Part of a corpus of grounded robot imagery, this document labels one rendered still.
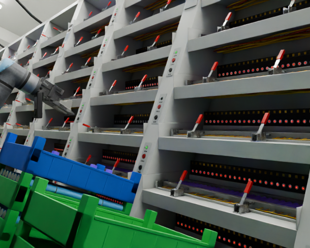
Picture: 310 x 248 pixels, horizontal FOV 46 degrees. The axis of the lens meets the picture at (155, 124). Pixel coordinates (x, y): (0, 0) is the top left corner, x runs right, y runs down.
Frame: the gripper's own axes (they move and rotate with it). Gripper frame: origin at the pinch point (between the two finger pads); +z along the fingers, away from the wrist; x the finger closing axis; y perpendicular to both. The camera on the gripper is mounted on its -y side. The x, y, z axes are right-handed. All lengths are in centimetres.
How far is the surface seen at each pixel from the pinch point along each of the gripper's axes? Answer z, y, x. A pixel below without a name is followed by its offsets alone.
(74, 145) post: 16.2, -8.9, 16.3
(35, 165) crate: -31, -33, -83
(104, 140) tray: 15.7, -4.7, -12.8
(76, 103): 12.5, 15.2, 34.3
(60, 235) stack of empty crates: -31, -41, -109
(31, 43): 8, 95, 226
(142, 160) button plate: 15, -12, -49
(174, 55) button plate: 9, 31, -49
